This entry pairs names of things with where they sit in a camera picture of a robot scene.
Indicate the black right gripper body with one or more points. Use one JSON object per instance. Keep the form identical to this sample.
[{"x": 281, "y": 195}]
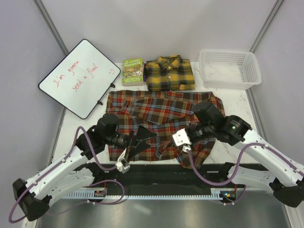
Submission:
[{"x": 200, "y": 131}]

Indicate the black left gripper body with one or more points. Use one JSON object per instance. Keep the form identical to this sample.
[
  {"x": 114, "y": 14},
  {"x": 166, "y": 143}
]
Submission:
[{"x": 129, "y": 141}]

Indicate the red brown plaid shirt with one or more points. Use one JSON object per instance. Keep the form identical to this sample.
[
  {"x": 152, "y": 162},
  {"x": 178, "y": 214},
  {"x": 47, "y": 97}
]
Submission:
[{"x": 163, "y": 113}]

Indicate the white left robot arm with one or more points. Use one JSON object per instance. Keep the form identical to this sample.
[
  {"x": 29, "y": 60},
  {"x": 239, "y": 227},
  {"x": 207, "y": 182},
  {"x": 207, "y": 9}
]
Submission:
[{"x": 35, "y": 195}]

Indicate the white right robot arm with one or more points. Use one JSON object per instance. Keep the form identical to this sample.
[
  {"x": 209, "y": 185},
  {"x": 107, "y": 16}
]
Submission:
[{"x": 259, "y": 164}]

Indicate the folded yellow plaid shirt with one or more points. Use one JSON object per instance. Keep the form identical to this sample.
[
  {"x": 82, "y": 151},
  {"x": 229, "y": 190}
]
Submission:
[{"x": 171, "y": 73}]

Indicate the white plastic basket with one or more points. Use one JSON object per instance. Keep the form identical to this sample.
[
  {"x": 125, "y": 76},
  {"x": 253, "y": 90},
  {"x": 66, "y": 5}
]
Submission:
[{"x": 229, "y": 69}]

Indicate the green treehouse book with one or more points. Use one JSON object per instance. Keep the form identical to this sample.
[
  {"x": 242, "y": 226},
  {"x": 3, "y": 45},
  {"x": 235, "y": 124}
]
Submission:
[{"x": 132, "y": 74}]

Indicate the white dry-erase board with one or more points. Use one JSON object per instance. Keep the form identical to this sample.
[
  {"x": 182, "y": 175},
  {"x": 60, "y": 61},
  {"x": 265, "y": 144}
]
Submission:
[{"x": 81, "y": 79}]

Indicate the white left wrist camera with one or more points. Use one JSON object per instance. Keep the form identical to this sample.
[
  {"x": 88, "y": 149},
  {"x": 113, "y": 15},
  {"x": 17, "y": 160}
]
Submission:
[{"x": 122, "y": 164}]

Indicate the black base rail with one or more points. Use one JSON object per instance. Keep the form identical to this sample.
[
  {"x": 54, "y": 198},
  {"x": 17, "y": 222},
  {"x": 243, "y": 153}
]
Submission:
[{"x": 165, "y": 179}]

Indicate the white slotted cable duct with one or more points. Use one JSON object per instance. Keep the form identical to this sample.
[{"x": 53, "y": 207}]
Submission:
[{"x": 84, "y": 194}]

